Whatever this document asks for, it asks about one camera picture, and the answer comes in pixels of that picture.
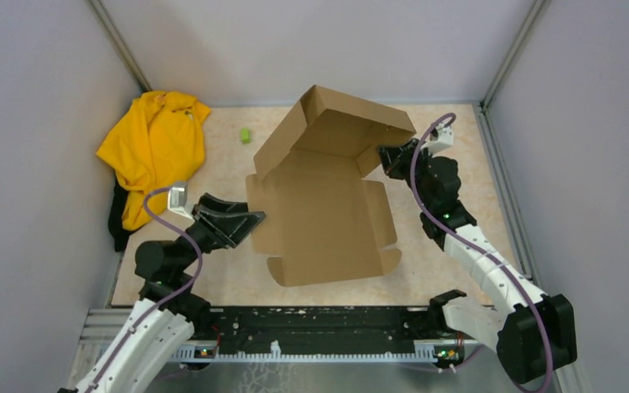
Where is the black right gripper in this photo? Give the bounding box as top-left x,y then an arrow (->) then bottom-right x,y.
376,138 -> 433,210

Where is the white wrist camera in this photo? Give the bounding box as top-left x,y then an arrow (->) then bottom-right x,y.
422,120 -> 455,155
167,181 -> 193,219

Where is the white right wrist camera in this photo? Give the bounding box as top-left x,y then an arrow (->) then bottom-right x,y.
422,120 -> 455,155

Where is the brown cardboard box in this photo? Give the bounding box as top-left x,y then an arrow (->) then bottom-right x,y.
246,85 -> 416,287

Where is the aluminium front frame rail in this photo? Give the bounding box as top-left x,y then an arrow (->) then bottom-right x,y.
78,306 -> 572,364

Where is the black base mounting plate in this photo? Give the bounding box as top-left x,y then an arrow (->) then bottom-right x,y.
161,305 -> 484,358

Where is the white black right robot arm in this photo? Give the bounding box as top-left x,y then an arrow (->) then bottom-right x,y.
378,138 -> 577,391

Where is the small green block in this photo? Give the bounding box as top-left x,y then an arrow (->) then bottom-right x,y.
240,128 -> 251,144

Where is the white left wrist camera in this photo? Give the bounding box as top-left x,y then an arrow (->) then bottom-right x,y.
167,181 -> 193,219

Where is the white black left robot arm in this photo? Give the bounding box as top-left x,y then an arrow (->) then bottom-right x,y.
72,183 -> 266,392

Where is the black cloth under jacket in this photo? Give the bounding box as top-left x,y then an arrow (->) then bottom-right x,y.
107,179 -> 132,252

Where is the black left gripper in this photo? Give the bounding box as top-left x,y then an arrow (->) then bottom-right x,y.
175,192 -> 266,272

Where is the aluminium corner post left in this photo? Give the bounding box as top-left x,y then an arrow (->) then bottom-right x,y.
86,0 -> 152,93

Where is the yellow jacket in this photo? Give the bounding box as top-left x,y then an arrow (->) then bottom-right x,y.
96,91 -> 211,231

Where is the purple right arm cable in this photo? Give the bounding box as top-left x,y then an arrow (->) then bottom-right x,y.
409,112 -> 555,393

